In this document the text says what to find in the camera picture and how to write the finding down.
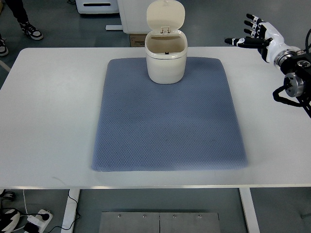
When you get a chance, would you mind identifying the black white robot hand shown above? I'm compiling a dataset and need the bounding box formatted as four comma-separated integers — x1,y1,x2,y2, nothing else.
225,14,300,66

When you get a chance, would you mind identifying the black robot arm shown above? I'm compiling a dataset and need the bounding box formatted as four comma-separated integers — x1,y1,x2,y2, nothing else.
273,31,311,116

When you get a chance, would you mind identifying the cream trash bin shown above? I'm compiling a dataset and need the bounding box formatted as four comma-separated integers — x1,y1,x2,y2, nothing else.
145,27,188,84

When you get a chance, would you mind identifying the cream trash bin lid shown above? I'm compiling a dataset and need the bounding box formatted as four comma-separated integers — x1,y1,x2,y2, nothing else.
146,0,185,33

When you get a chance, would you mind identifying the cardboard box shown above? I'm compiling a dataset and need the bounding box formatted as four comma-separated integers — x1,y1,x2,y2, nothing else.
129,34,147,47

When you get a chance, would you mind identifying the white cabinet base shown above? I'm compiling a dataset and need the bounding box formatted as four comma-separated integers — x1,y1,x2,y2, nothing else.
105,0,154,34

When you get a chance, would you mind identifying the blue quilted mat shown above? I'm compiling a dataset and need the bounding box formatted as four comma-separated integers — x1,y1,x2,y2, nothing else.
92,57,248,172

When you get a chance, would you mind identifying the white table leg right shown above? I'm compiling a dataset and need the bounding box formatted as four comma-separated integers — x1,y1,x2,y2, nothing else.
239,188,260,233

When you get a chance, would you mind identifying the white table leg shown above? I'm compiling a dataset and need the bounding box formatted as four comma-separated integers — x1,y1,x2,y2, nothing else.
61,189,80,233
239,188,260,233

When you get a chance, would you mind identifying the white appliance with slot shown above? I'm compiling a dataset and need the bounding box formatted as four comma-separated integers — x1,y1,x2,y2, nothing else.
75,0,119,14

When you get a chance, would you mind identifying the metal floor plate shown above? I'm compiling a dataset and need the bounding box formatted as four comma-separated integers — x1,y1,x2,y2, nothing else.
99,212,221,233

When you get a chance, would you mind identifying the black white sneaker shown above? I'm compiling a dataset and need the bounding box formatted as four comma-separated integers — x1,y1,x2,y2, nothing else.
0,39,9,57
19,22,44,40

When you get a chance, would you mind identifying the white table leg left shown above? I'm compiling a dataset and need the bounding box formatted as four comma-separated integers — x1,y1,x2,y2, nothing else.
61,189,80,233

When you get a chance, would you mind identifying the white power strip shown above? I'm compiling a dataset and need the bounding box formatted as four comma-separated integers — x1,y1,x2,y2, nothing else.
27,209,53,230

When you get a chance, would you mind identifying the black white shoe lower edge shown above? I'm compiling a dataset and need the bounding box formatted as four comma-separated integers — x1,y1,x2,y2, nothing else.
0,189,16,202

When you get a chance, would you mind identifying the black white shoe bottom left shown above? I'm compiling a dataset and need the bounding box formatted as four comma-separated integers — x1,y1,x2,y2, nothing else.
0,209,20,233

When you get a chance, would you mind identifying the black power cable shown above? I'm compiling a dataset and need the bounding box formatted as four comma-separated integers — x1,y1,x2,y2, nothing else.
21,189,81,233

